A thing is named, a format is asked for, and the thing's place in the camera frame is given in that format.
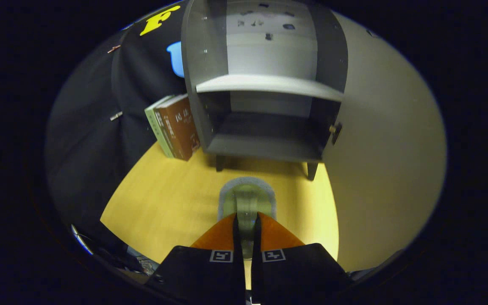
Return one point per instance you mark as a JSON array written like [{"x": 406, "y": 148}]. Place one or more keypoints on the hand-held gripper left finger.
[{"x": 238, "y": 245}]

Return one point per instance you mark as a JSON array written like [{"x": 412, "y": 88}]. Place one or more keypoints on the silver clip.
[{"x": 116, "y": 115}]

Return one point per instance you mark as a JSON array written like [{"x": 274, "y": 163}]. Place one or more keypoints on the brown book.
[{"x": 180, "y": 127}]

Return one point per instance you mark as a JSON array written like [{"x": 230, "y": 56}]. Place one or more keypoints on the grey cabinet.
[{"x": 269, "y": 135}]

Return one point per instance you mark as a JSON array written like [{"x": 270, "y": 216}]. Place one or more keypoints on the pale green round object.
[{"x": 247, "y": 203}]

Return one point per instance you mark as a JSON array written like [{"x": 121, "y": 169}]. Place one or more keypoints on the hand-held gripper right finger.
[{"x": 256, "y": 275}]

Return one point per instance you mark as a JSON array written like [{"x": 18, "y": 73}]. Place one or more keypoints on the black backdrop cloth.
[{"x": 91, "y": 148}]

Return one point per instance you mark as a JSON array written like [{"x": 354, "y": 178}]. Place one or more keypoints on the grey cabinet shelf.
[{"x": 269, "y": 84}]

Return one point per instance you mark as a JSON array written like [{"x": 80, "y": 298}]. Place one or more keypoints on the brass door hinge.
[{"x": 335, "y": 131}]

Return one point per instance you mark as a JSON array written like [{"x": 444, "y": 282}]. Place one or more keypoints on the beige cabinet door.
[{"x": 388, "y": 169}]

